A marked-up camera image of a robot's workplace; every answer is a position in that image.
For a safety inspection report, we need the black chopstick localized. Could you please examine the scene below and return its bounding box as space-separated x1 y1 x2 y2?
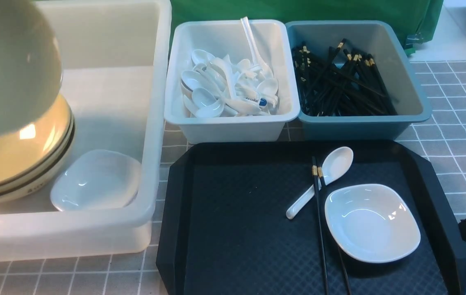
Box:
312 156 330 295
319 166 352 295

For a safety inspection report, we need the white soup spoon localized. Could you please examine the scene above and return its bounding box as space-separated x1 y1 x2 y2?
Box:
286 146 353 220

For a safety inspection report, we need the white square dish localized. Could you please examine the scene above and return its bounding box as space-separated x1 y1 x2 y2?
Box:
324 184 421 264
50 150 141 211

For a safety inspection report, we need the yellow-green noodle bowl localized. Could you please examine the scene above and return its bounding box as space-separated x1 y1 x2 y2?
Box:
0 0 63 135

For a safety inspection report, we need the middle stacked yellow bowl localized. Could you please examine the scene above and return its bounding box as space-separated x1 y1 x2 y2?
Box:
0 109 75 203

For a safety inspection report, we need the stacked yellow bowl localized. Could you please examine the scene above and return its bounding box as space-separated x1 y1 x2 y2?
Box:
0 109 75 203
0 123 77 203
0 95 71 183

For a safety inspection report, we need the top stacked yellow bowl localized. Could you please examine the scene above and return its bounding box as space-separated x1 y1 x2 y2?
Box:
0 95 71 183

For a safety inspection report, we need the bottom stacked yellow bowl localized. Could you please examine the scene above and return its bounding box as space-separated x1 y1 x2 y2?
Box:
0 123 77 203

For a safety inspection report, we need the pile of white spoons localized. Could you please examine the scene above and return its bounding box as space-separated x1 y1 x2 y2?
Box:
180 49 280 118

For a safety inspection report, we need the long white ladle spoon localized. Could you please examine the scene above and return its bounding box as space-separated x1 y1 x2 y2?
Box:
240 17 274 79

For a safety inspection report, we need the black serving tray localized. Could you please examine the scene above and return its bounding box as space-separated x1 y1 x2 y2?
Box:
156 140 466 295

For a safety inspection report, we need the white spoon bin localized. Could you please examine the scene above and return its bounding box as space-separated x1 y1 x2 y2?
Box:
164 19 300 144

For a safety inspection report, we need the pile of black chopsticks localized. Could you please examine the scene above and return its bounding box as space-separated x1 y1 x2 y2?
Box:
291 39 398 116

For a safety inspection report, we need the white square dish in tub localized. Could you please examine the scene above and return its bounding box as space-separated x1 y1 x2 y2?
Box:
50 150 141 211

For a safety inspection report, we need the large white plastic tub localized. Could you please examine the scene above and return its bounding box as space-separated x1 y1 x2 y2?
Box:
0 0 171 261

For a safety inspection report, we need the green cloth backdrop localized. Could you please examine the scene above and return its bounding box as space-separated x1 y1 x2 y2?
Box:
171 0 444 56

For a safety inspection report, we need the grey checked tablecloth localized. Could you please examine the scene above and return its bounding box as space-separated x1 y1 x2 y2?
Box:
0 61 466 295

